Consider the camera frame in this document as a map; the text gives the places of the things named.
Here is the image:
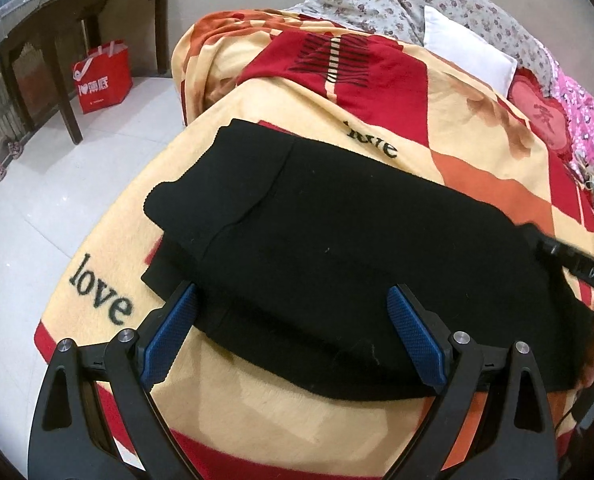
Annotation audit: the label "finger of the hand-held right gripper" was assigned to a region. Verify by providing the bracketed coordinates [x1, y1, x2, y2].
[521, 224, 579, 274]

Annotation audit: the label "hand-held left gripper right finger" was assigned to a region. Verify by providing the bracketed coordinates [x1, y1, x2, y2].
[377, 282, 560, 480]

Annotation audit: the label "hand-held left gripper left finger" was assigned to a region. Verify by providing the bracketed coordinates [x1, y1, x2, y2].
[27, 280, 200, 480]

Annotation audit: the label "black pants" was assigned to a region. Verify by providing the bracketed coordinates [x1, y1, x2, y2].
[141, 118, 594, 401]

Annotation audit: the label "pink printed quilt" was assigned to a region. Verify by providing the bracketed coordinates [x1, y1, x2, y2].
[547, 57, 594, 181]

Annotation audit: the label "red heart cushion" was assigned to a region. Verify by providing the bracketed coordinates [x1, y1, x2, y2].
[507, 67, 575, 153]

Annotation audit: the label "printed blanket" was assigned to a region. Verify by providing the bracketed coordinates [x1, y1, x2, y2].
[34, 10, 594, 480]

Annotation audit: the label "white pillow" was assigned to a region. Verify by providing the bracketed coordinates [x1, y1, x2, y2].
[422, 5, 520, 96]

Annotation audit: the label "floral pillow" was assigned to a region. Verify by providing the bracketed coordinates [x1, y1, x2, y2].
[382, 0, 558, 96]
[287, 0, 428, 46]

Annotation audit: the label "red shopping bag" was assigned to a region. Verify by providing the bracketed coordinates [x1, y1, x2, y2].
[72, 39, 134, 115]

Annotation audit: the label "dark wooden table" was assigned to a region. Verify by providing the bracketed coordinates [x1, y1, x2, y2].
[0, 0, 170, 146]

